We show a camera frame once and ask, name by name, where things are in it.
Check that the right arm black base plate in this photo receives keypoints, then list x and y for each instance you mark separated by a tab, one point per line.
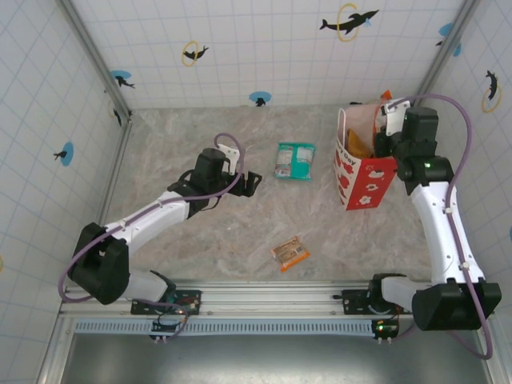
352	300

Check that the orange white snack bag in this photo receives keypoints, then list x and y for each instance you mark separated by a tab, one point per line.
386	95

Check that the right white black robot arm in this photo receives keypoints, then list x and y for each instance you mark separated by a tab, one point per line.
436	224

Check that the black connector board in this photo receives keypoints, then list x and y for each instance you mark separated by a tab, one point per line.
384	328
166	328

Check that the red white paper bag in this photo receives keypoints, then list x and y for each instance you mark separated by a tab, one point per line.
360	184

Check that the blue circle dolphin sticker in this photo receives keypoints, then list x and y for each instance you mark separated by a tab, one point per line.
260	97
446	29
120	75
68	154

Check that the aluminium side rail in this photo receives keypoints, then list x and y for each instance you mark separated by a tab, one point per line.
106	200

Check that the small orange brown snack bar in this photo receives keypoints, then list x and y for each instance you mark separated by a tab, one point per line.
290	254

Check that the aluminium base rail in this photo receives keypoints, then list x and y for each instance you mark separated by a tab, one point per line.
260	298

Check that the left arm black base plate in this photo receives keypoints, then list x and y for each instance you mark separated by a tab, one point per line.
192	298

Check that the teal snack pack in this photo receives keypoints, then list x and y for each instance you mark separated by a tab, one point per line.
296	162

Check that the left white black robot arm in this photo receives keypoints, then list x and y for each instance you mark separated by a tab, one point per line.
160	218

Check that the right black connector board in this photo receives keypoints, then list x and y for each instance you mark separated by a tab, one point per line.
384	328

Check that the aluminium corner post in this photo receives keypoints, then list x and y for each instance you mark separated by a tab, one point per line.
434	72
97	60

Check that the left black connector board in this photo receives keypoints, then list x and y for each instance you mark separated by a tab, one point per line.
166	328

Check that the orange green Kirax snack bag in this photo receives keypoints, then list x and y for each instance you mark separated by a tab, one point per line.
354	140

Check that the grey metal panel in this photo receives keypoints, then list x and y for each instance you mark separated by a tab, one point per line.
280	360

